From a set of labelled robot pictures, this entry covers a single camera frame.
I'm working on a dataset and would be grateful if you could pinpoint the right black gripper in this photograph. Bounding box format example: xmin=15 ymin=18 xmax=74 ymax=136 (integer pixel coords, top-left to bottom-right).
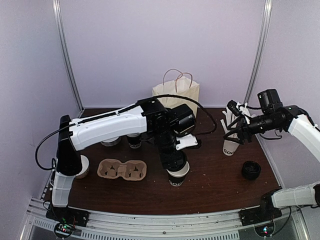
xmin=223 ymin=111 xmax=280 ymax=145

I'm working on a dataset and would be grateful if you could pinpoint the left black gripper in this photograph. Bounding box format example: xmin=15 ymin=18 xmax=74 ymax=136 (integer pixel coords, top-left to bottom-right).
xmin=153 ymin=129 xmax=184 ymax=170

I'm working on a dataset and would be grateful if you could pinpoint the black paper coffee cup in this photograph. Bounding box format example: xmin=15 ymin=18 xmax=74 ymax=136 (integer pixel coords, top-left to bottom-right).
xmin=166 ymin=161 xmax=190 ymax=187

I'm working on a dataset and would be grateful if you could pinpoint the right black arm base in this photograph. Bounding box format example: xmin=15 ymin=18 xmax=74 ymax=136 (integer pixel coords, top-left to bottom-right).
xmin=239 ymin=206 xmax=282 ymax=227

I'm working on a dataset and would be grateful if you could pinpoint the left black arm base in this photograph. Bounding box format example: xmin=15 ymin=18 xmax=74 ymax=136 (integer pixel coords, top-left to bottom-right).
xmin=45 ymin=204 xmax=89 ymax=227

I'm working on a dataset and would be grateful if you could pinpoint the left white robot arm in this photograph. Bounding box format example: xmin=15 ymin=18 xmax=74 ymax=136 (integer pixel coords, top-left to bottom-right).
xmin=51 ymin=98 xmax=198 ymax=222

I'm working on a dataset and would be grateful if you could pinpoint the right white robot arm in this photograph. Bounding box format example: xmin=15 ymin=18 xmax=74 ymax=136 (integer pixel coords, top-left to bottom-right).
xmin=223 ymin=89 xmax=320 ymax=221

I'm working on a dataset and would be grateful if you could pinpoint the white cup holding straws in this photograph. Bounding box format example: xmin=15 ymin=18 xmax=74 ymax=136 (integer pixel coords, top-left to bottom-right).
xmin=222 ymin=140 xmax=240 ymax=156

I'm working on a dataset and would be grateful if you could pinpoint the stack of black lids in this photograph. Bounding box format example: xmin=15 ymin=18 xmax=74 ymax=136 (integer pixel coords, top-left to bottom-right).
xmin=241 ymin=161 xmax=261 ymax=181

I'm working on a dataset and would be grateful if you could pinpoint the cardboard cup carrier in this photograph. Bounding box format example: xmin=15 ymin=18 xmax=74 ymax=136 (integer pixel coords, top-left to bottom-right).
xmin=97 ymin=158 xmax=147 ymax=182

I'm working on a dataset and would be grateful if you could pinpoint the stack of paper cups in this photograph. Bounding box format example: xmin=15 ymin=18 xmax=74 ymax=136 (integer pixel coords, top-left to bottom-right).
xmin=126 ymin=133 xmax=142 ymax=149

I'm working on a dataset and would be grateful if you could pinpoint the white scalloped bowl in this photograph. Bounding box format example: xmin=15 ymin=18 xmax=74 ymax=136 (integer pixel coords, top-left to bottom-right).
xmin=100 ymin=136 xmax=121 ymax=147

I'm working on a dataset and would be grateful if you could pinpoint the cream paper bag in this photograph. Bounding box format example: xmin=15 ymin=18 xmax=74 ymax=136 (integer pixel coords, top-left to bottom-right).
xmin=152 ymin=68 xmax=200 ymax=117

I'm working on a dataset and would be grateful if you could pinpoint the white round bowl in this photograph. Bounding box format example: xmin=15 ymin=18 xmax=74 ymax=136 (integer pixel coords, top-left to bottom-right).
xmin=75 ymin=155 xmax=90 ymax=179

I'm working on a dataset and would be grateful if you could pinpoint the aluminium front rail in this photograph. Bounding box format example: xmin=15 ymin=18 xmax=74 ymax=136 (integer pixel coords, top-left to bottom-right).
xmin=24 ymin=197 xmax=311 ymax=240

